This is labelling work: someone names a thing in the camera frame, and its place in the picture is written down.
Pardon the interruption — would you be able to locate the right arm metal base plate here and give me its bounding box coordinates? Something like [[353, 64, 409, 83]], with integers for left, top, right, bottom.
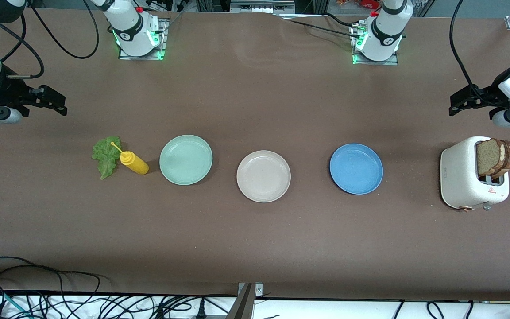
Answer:
[[118, 19, 167, 61]]

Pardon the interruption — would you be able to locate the dark grey metal beam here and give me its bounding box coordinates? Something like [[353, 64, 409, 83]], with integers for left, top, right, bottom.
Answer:
[[226, 284, 255, 319]]

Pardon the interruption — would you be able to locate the thin black table cable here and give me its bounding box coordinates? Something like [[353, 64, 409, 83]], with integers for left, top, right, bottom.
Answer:
[[277, 12, 364, 40]]

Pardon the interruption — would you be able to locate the blue plate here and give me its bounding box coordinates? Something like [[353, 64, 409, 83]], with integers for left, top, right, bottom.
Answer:
[[329, 143, 384, 195]]

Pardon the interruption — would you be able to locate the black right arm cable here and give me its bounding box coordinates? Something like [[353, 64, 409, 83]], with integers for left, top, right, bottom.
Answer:
[[0, 0, 101, 80]]

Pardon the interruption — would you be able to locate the light-crust bread slice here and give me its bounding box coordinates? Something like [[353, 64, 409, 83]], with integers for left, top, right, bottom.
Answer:
[[476, 138, 503, 178]]

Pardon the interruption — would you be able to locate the dark-crust bread slice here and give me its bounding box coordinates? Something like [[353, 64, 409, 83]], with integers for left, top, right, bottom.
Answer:
[[498, 140, 510, 180]]

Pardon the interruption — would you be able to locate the yellow squeeze bottle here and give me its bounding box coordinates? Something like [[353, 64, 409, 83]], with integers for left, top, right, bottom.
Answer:
[[110, 141, 150, 175]]

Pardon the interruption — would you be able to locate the beige plate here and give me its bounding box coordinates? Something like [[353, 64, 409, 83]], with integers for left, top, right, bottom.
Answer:
[[236, 150, 291, 203]]

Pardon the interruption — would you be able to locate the red package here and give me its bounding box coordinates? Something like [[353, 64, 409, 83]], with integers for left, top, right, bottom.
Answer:
[[336, 0, 380, 9]]

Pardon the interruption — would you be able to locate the silver table bracket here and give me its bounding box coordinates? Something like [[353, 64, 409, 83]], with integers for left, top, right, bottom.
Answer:
[[238, 282, 264, 298]]

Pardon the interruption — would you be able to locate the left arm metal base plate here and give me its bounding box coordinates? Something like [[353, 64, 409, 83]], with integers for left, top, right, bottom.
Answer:
[[349, 24, 400, 66]]

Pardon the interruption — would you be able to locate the white toaster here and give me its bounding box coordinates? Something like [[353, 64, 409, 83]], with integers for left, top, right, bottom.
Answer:
[[440, 136, 510, 213]]

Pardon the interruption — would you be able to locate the mint green plate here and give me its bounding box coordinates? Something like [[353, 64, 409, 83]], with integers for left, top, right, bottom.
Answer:
[[159, 134, 213, 186]]

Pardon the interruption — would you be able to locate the grey power strip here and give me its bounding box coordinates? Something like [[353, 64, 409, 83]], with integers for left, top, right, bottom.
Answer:
[[230, 0, 296, 14]]

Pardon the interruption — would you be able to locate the green lettuce leaf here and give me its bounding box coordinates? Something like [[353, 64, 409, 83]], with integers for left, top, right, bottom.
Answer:
[[91, 136, 123, 180]]

